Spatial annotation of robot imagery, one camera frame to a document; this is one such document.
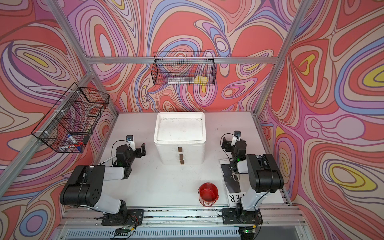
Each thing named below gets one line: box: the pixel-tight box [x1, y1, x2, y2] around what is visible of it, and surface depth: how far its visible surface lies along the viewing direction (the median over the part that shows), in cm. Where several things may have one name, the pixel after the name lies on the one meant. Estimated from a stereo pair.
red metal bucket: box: [198, 182, 220, 207], surface depth 75 cm
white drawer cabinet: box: [153, 112, 207, 165], surface depth 81 cm
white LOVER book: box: [219, 158, 245, 208], surface depth 82 cm
